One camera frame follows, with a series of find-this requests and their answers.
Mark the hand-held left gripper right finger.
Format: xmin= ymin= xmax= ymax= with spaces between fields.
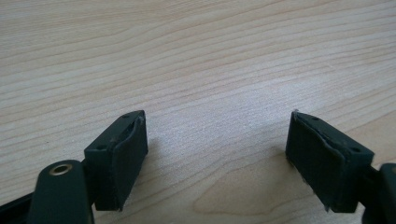
xmin=285 ymin=109 xmax=375 ymax=215

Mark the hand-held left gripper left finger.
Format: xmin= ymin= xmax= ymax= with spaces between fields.
xmin=83 ymin=109 xmax=149 ymax=213

